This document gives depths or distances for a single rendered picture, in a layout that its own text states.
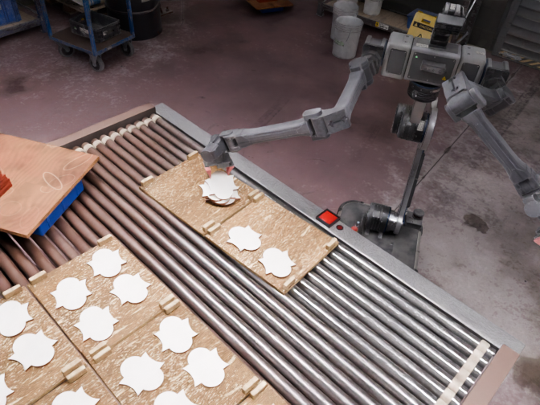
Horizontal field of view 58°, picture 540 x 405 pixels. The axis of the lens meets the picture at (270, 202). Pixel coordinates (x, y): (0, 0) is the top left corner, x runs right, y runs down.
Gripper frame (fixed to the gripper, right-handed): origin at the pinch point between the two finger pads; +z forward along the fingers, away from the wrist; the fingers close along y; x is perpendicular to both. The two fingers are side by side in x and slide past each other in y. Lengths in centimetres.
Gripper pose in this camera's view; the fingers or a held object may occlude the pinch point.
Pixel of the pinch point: (218, 175)
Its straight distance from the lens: 209.5
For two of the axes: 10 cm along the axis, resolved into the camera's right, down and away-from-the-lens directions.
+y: 9.5, -1.8, 2.5
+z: -0.4, 7.3, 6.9
